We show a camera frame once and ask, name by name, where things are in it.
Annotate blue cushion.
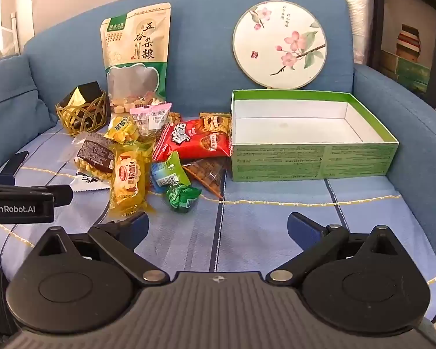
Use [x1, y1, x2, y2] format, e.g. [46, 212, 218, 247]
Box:
[0, 54, 59, 173]

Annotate black and gold box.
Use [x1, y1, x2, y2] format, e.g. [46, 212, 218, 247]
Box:
[66, 82, 102, 131]

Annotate clear plastic roll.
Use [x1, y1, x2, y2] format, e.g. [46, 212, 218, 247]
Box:
[342, 0, 376, 64]

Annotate pink snack packet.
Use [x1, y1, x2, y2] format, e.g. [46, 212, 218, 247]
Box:
[130, 102, 172, 133]

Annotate green and blue snack packet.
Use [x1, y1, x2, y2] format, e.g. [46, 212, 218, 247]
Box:
[151, 152, 192, 190]

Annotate brown triangular snack packet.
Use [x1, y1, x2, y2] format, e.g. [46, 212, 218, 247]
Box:
[182, 156, 229, 200]

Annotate green candy packet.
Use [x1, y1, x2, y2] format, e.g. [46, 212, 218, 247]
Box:
[165, 184, 203, 213]

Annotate large red snack packet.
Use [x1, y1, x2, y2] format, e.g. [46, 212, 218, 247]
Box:
[153, 118, 232, 162]

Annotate woven wicker basket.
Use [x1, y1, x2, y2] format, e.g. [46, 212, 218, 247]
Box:
[55, 89, 111, 137]

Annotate small yellow snack packet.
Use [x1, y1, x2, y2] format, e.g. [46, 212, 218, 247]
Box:
[105, 113, 140, 144]

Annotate yellow bread packet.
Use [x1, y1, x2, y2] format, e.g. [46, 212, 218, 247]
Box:
[109, 140, 157, 219]

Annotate clear packet with brown label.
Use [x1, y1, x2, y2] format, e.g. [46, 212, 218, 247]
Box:
[71, 133, 117, 182]

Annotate black flat object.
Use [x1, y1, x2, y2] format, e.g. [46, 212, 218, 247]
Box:
[0, 151, 30, 175]

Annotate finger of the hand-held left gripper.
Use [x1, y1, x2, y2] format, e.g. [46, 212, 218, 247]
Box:
[32, 184, 74, 206]

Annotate striped vase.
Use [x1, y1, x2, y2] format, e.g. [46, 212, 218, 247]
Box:
[396, 24, 421, 62]

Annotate green cardboard box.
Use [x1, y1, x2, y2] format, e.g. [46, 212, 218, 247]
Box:
[230, 89, 400, 182]

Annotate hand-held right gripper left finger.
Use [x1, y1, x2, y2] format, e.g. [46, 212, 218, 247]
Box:
[31, 211, 169, 286]

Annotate light blue striped blanket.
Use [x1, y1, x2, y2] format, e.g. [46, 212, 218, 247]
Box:
[0, 116, 436, 320]

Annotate black metal shelf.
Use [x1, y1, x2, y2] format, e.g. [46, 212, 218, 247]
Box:
[371, 0, 436, 117]

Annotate green cardboard boxes on shelf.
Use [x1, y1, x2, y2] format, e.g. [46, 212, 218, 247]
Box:
[381, 50, 433, 94]

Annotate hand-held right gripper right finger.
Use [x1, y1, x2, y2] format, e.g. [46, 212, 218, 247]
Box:
[267, 211, 404, 286]

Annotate orange snack packet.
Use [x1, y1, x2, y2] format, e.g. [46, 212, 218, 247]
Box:
[199, 112, 232, 133]

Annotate white serrated edge packet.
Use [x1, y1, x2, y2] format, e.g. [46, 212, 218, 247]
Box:
[72, 172, 111, 192]

